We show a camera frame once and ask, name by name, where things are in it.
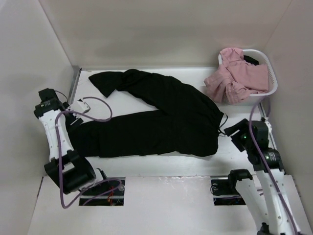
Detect pink trousers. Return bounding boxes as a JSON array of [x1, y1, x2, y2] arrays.
[[204, 47, 269, 104]]

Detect white laundry basket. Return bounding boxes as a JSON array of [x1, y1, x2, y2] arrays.
[[218, 48, 279, 106]]

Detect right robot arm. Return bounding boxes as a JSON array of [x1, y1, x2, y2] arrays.
[[224, 118, 301, 235]]

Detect black trousers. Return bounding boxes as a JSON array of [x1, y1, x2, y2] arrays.
[[68, 69, 223, 158]]

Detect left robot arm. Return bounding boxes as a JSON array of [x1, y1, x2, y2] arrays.
[[34, 88, 110, 195]]

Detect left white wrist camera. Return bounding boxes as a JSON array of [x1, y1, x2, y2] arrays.
[[67, 99, 91, 114]]

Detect left aluminium rail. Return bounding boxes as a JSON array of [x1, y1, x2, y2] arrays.
[[68, 66, 82, 104]]

